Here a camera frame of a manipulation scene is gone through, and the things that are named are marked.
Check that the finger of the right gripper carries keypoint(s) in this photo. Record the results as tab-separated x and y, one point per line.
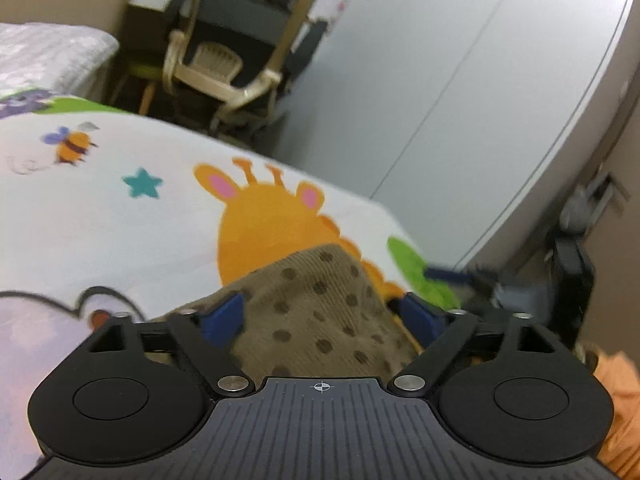
434	273

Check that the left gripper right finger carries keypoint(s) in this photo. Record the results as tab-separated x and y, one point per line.
442	335

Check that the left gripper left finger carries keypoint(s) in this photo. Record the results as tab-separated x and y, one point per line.
203	337

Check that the brown dotted corduroy garment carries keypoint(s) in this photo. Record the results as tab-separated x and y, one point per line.
314	313

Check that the cartoon animal print bedsheet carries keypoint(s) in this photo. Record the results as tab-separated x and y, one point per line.
105	211

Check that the grey metal door hardware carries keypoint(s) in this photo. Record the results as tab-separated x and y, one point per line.
585	206

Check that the orange cloth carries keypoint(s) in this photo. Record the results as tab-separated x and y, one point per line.
620	451

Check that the white quilted mattress pad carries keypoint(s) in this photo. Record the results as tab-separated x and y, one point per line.
62	59

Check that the beige mesh office chair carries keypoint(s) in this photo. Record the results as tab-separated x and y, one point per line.
238	57

